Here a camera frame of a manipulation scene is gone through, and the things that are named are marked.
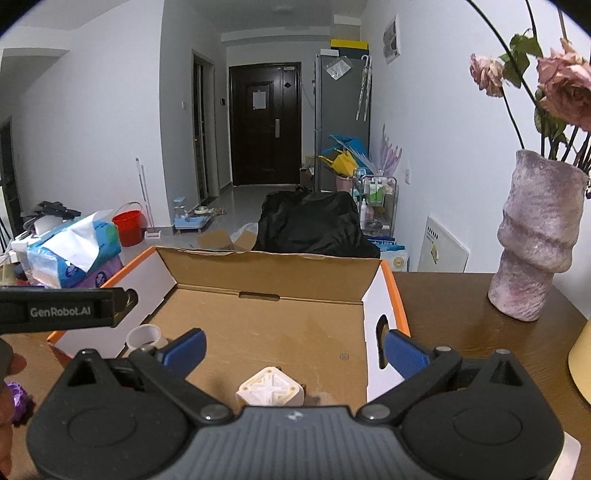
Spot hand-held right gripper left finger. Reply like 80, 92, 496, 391
62, 329, 234, 426

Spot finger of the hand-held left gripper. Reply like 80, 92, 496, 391
113, 287, 139, 326

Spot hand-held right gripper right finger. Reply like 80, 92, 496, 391
355, 329, 529, 424

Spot white cube ornament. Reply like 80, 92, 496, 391
235, 366, 306, 408

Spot orange cardboard box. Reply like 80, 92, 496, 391
46, 246, 411, 408

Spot purple plastic toy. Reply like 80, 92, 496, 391
4, 382, 36, 428

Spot person's left hand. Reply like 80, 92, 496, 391
0, 353, 26, 467

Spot purple tissue pack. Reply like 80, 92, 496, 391
60, 255, 124, 289

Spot blue white tissue pack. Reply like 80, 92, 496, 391
27, 210, 122, 289

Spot white mop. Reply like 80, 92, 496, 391
135, 158, 162, 240

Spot red bucket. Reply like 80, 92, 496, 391
112, 202, 145, 247

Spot blue white carton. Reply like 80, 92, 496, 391
364, 235, 410, 273

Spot black bundle of items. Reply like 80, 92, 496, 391
22, 200, 82, 223

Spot blue pet feeder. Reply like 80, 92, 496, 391
173, 198, 209, 232

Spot brown cardboard flaps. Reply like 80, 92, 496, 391
198, 228, 259, 253

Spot white flat board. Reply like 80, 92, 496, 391
417, 215, 471, 273

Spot metal trolley cart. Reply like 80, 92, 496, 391
353, 174, 399, 239

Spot black bag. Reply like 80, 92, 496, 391
257, 185, 380, 259

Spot yellow thermos jug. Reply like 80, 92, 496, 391
567, 318, 591, 411

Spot pink textured vase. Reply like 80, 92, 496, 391
488, 149, 590, 322

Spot dark side door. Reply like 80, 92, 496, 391
191, 52, 216, 209

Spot yellow watering can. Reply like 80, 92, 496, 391
318, 151, 359, 177

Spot dark entrance door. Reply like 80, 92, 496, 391
228, 62, 303, 187

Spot blue plastic dustpan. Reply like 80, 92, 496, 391
328, 134, 368, 156

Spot grey refrigerator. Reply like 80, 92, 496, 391
314, 53, 371, 193

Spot folded clear umbrella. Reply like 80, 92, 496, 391
356, 54, 373, 121

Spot small dried pink rose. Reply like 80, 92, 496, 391
469, 54, 505, 98

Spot large dried pink rose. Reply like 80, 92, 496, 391
536, 39, 591, 133

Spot yellow black box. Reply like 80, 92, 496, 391
330, 38, 370, 59

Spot purple feather wall decor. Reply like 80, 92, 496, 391
377, 123, 403, 179

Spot white wall panel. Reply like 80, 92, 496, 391
383, 14, 400, 65

